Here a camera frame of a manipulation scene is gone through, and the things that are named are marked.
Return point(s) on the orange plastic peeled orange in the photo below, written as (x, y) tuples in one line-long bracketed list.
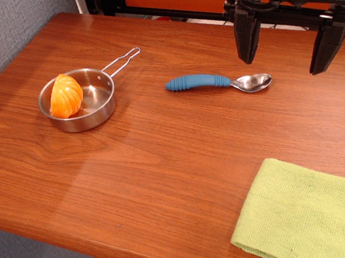
[(66, 97)]

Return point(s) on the black metal frame rail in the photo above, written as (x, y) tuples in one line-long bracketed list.
[(192, 9)]

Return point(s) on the green folded cloth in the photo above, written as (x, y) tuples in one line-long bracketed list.
[(292, 212)]

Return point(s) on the small steel pot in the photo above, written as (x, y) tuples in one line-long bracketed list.
[(98, 101)]

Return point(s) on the blue handled metal spoon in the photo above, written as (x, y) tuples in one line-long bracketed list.
[(248, 84)]

